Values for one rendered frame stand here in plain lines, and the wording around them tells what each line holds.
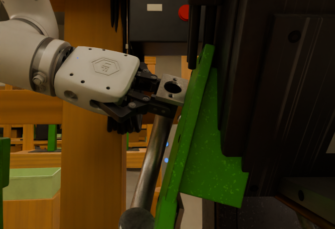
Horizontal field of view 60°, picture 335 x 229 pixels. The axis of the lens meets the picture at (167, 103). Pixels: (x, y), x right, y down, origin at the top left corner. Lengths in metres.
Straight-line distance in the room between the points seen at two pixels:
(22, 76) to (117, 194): 0.37
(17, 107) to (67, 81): 0.45
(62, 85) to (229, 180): 0.25
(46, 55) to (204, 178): 0.26
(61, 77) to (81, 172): 0.34
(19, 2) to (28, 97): 0.36
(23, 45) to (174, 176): 0.27
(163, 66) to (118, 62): 10.16
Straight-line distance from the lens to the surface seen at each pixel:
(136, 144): 7.20
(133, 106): 0.40
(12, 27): 0.48
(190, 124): 0.30
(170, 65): 10.63
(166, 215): 0.30
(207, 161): 0.32
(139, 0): 0.62
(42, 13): 0.53
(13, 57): 0.44
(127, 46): 0.71
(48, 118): 0.82
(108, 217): 0.72
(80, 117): 0.70
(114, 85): 0.39
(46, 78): 0.43
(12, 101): 0.86
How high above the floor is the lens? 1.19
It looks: 4 degrees up
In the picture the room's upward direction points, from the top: straight up
